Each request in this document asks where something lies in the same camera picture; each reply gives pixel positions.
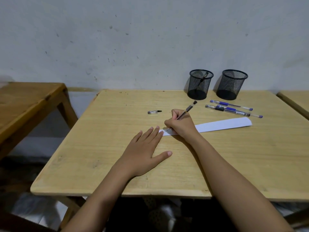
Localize person's black trousers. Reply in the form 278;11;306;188
106;197;239;232

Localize light wooden side table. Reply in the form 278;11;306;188
276;90;309;121

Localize person's left hand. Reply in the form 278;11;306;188
112;126;173;180

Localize white paper strip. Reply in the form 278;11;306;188
159;117;252;137

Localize black pen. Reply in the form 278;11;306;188
205;104;251;117
197;72;210;87
165;101;198;132

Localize person's left forearm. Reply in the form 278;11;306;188
61;166;130;232

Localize person's right hand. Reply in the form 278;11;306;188
164;109;201;143

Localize blue pen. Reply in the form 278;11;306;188
210;100;253;111
215;105;263;119

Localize person's right forearm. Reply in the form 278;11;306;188
187;134;295;232

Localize dark wooden side table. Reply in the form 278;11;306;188
0;82;78;160

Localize black mesh cup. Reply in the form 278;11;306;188
216;69;248;101
187;69;214;101

